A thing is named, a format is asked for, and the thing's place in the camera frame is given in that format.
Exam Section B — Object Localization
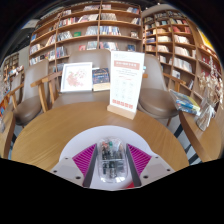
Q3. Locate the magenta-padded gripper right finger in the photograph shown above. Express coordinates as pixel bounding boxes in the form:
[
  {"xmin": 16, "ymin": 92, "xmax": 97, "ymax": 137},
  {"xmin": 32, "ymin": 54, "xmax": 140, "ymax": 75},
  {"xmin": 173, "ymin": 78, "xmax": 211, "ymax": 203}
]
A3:
[{"xmin": 125, "ymin": 143, "xmax": 175, "ymax": 188}]

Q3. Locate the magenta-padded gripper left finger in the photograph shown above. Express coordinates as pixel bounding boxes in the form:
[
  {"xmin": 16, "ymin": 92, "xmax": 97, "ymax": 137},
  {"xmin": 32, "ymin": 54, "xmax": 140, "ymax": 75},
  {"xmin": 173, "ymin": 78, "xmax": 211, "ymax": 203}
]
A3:
[{"xmin": 50, "ymin": 143, "xmax": 99, "ymax": 188}]

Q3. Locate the transparent computer mouse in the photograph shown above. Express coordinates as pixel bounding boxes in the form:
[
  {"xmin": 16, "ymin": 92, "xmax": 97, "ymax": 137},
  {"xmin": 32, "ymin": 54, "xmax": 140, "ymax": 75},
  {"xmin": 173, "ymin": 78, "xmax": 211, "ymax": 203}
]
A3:
[{"xmin": 96, "ymin": 137, "xmax": 129, "ymax": 184}]

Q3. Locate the round wooden side table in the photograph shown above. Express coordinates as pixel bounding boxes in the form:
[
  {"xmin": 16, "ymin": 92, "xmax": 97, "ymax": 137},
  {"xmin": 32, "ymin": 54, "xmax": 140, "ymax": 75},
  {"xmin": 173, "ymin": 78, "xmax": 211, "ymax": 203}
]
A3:
[
  {"xmin": 0, "ymin": 109, "xmax": 17, "ymax": 159},
  {"xmin": 178, "ymin": 106, "xmax": 224, "ymax": 164}
]

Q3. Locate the beige armchair with wooden arms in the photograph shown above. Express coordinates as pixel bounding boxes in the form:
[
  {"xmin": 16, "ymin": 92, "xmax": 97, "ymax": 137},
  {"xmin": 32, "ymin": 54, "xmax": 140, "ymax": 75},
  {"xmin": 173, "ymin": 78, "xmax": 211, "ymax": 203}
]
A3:
[
  {"xmin": 137, "ymin": 54, "xmax": 187, "ymax": 126},
  {"xmin": 30, "ymin": 49, "xmax": 116, "ymax": 111},
  {"xmin": 6, "ymin": 59, "xmax": 50, "ymax": 127}
]

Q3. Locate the glass vase with pale flowers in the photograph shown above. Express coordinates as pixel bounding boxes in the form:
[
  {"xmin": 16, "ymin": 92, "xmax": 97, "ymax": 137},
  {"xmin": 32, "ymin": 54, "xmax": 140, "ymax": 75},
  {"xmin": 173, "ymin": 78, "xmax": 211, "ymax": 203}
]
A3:
[{"xmin": 194, "ymin": 56, "xmax": 224, "ymax": 132}]

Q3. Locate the stack of colourful books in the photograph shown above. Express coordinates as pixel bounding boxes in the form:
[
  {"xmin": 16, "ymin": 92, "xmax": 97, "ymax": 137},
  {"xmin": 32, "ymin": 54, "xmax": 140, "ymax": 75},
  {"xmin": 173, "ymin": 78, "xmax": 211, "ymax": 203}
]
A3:
[{"xmin": 169, "ymin": 89, "xmax": 202, "ymax": 116}]

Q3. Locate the white sign card wooden base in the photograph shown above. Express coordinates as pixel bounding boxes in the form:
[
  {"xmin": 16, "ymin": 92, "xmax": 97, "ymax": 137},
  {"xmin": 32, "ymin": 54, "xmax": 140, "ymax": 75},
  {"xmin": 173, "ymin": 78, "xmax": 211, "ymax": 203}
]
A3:
[{"xmin": 106, "ymin": 50, "xmax": 146, "ymax": 121}]

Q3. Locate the white framed floral picture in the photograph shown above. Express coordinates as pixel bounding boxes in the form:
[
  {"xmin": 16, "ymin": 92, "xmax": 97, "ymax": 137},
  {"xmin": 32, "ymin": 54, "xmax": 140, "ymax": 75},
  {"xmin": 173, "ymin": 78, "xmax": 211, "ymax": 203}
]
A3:
[{"xmin": 60, "ymin": 61, "xmax": 94, "ymax": 94}]

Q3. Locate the dark blue book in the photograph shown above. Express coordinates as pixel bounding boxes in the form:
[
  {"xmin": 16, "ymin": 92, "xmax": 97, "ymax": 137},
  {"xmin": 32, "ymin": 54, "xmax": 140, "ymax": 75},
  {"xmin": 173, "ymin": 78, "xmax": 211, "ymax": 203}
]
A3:
[{"xmin": 91, "ymin": 67, "xmax": 111, "ymax": 92}]

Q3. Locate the distant wooden bookshelf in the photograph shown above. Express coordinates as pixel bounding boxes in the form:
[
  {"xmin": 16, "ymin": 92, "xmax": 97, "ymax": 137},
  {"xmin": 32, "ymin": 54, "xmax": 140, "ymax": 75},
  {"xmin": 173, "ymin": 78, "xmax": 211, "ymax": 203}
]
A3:
[{"xmin": 3, "ymin": 52, "xmax": 26, "ymax": 81}]

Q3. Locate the curved wooden bookshelf with books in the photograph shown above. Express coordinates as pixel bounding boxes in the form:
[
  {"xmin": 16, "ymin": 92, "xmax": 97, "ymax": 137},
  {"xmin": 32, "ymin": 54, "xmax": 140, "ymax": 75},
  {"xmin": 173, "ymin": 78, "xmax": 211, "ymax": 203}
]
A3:
[{"xmin": 141, "ymin": 9, "xmax": 224, "ymax": 104}]

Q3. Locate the white hanging ceiling panel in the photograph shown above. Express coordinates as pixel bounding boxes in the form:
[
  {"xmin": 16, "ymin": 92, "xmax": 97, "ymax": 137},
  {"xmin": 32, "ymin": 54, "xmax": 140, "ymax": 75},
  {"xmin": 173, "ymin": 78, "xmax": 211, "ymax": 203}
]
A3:
[{"xmin": 21, "ymin": 19, "xmax": 39, "ymax": 30}]

